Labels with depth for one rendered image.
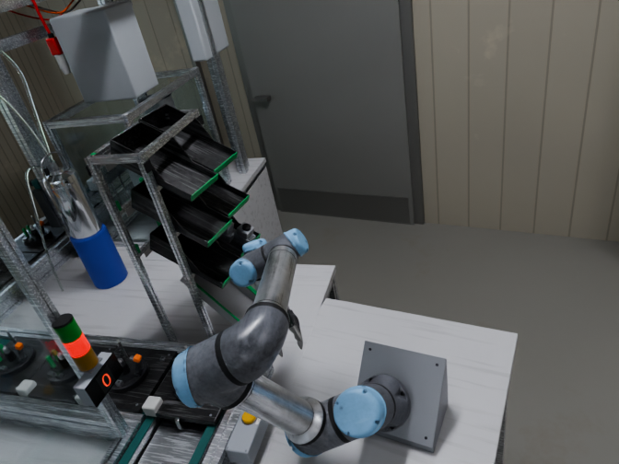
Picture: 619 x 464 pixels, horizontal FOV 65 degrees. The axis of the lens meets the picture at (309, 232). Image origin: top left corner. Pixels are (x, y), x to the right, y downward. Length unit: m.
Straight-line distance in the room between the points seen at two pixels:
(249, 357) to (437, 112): 2.71
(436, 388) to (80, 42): 2.02
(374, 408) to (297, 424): 0.19
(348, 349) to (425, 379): 0.38
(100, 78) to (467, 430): 2.06
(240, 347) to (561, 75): 2.69
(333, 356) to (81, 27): 1.74
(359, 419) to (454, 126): 2.51
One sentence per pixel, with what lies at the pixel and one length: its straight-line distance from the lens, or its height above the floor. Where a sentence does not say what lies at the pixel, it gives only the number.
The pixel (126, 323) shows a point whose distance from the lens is 2.17.
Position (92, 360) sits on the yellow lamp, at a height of 1.28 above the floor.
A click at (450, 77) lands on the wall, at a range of 3.34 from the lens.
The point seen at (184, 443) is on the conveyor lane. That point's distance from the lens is 1.58.
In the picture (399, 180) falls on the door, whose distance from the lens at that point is 3.67.
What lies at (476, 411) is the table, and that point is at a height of 0.86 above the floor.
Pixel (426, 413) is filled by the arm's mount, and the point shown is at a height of 0.95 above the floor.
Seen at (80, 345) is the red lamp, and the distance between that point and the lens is 1.35.
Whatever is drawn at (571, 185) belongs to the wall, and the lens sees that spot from 3.55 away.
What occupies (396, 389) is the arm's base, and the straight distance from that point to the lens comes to 1.40.
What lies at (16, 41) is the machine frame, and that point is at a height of 1.89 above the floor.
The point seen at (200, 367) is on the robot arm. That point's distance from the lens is 0.99.
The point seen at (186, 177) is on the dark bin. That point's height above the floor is 1.54.
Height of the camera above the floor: 2.11
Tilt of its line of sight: 32 degrees down
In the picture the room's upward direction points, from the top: 12 degrees counter-clockwise
